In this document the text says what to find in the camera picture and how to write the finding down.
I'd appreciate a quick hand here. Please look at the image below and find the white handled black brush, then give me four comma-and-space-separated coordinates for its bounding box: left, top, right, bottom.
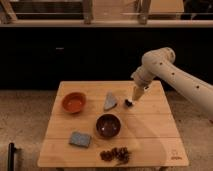
124, 97, 137, 107

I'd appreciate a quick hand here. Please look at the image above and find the wooden railing shelf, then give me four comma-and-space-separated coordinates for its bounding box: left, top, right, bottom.
0, 0, 213, 28

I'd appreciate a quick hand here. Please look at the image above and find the black post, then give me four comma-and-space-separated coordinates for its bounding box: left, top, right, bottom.
7, 143, 16, 171

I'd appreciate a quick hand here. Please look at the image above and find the bunch of dark grapes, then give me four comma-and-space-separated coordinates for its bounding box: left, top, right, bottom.
100, 147, 130, 165

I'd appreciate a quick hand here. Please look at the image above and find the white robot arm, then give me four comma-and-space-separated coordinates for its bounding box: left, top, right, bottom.
131, 47, 213, 119

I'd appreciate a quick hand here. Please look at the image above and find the purple bowl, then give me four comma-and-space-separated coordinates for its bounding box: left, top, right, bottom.
96, 114, 121, 138

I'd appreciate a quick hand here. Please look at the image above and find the grey folded cloth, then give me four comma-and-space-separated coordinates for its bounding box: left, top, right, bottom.
104, 92, 117, 111

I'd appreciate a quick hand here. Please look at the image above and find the orange bowl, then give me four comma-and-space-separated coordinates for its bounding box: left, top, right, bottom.
61, 92, 86, 114

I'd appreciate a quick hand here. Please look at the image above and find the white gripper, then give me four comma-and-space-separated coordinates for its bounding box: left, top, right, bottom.
131, 68, 154, 101

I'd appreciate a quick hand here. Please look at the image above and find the blue sponge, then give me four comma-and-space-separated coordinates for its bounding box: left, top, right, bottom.
69, 132, 91, 148

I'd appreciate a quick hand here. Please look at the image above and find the wooden table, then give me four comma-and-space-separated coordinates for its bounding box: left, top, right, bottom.
38, 81, 189, 168

